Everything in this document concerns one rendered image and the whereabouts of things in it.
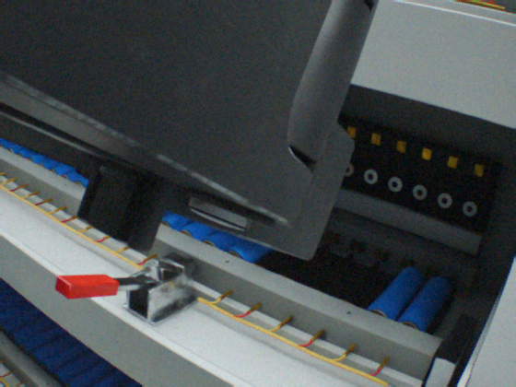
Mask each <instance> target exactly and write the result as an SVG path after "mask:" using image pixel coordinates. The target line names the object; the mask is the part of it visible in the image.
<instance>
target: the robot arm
mask: <svg viewBox="0 0 516 387"><path fill-rule="evenodd" d="M379 1H380V0H0V138H3V139H5V140H7V141H10V142H11V143H13V144H15V145H19V146H22V147H24V148H26V149H29V150H32V151H34V152H36V153H38V154H40V155H44V156H46V157H48V158H51V159H54V160H55V161H58V162H62V163H64V164H66V165H68V166H70V167H73V168H75V169H76V173H78V174H79V175H81V176H83V177H84V178H86V179H88V184H87V186H86V189H85V192H84V196H83V198H82V201H81V203H80V206H79V208H78V212H77V216H78V217H79V218H81V219H84V220H86V221H87V222H88V223H89V224H90V225H92V226H93V227H94V228H96V229H99V230H101V231H102V232H104V233H106V234H108V235H109V236H110V237H111V238H113V239H114V240H118V241H121V242H125V243H127V246H128V247H129V248H130V249H133V250H137V251H142V252H147V251H149V250H150V249H151V247H152V246H153V243H154V241H155V238H156V237H157V234H158V228H159V225H160V223H161V219H162V218H163V215H164V213H165V210H167V211H170V212H172V213H174V214H175V215H177V216H180V217H185V218H188V219H190V220H192V221H195V222H198V223H201V224H204V225H206V226H208V227H211V228H215V229H220V230H222V231H225V232H227V233H230V234H233V235H236V236H238V238H241V239H245V240H249V241H252V242H254V243H257V244H260V245H263V246H265V247H268V248H270V249H273V250H277V251H280V252H284V253H286V254H289V255H292V256H295V257H298V258H300V259H302V260H305V261H309V260H311V259H312V257H313V255H314V253H315V250H317V247H318V245H319V242H320V240H321V237H322V234H323V231H324V228H325V226H326V223H327V221H328V218H329V216H330V214H331V210H332V207H333V205H334V201H335V198H336V196H337V194H338V191H339V189H340V186H341V183H342V181H343V179H344V176H345V174H346V169H347V166H348V163H349V161H350V159H351V156H352V154H353V151H354V141H353V139H352V138H351V137H350V136H349V135H348V134H347V133H346V131H345V130H344V129H343V128H342V127H341V126H340V125H339V123H338V122H337V119H338V116H339V113H340V111H341V109H342V107H343V104H344V100H345V97H346V93H347V92H348V89H349V86H350V84H351V80H352V77H353V75H354V73H355V71H356V69H357V68H356V66H357V63H358V60H359V58H360V54H361V52H362V49H363V47H364V45H365V44H364V42H365V40H366V39H367V37H368V32H369V29H370V27H371V25H370V24H371V22H372V20H373V19H374V15H375V12H376V8H377V6H378V4H379Z"/></svg>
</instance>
